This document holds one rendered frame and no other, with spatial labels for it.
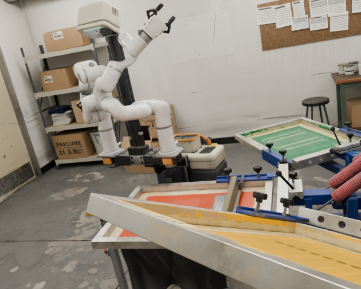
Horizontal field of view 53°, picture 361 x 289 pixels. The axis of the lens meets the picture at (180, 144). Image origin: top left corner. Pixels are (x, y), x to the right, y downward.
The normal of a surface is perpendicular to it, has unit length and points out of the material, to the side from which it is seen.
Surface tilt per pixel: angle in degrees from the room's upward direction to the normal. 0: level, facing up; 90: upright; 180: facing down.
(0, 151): 90
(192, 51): 90
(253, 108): 90
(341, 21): 89
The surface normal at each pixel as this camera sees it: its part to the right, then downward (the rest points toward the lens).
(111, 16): 0.88, -0.02
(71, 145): -0.29, 0.34
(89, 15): -0.48, -0.11
